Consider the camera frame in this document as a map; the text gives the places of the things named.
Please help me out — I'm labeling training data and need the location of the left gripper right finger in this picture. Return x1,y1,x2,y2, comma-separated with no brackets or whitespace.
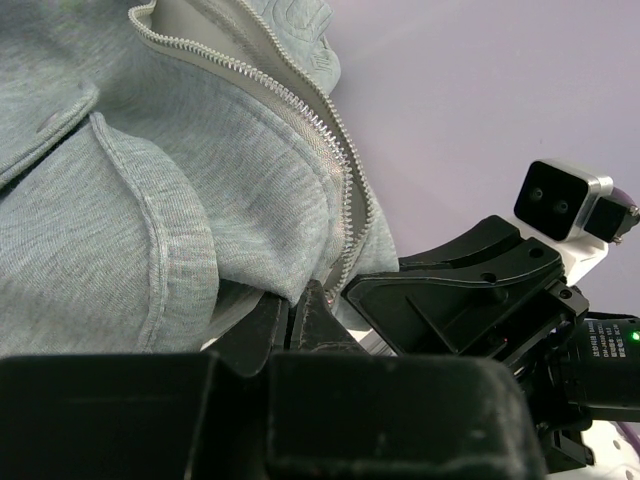
264,279,549,480

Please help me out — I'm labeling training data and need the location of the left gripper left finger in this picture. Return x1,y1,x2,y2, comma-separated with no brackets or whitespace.
1,294,289,479

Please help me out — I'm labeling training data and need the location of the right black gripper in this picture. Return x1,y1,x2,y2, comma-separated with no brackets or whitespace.
344,215,639,460

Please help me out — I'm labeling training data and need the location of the grey zip-up jacket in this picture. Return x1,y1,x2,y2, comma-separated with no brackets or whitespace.
1,1,398,356

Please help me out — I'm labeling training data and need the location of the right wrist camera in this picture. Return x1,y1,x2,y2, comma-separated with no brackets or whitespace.
513,159,639,243

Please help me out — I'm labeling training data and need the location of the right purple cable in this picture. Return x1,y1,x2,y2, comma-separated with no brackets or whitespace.
617,422,640,456

